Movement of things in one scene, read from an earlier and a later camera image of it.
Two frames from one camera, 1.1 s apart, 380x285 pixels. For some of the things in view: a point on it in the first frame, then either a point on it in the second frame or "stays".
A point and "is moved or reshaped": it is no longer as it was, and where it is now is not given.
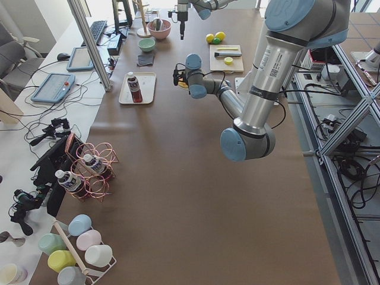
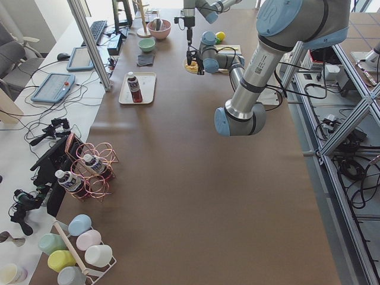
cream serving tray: x=146 y=83 stays
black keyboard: x=96 y=29 stays
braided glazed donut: x=183 y=85 is moved or reshaped
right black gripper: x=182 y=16 to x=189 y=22
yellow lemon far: x=220 y=35 stays
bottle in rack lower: x=75 y=184 stays
